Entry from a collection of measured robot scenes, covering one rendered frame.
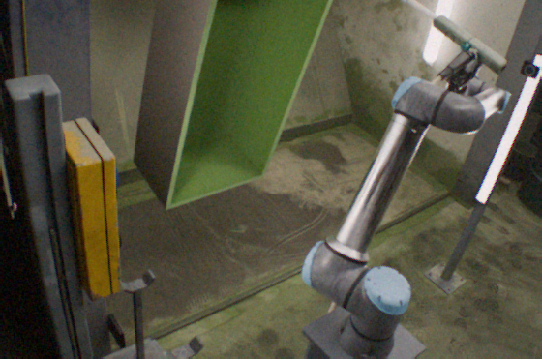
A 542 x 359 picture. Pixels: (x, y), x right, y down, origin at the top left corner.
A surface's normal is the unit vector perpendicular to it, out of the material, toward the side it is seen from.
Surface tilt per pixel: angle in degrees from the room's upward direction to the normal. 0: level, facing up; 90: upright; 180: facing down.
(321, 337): 0
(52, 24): 90
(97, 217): 90
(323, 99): 57
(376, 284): 5
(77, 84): 90
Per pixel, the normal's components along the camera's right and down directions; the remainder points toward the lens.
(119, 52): 0.60, -0.04
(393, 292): 0.22, -0.80
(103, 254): 0.62, 0.50
